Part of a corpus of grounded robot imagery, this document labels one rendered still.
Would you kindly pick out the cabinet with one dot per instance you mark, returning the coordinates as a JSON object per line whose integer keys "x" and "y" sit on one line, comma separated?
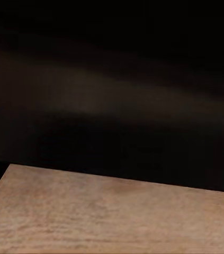
{"x": 130, "y": 89}

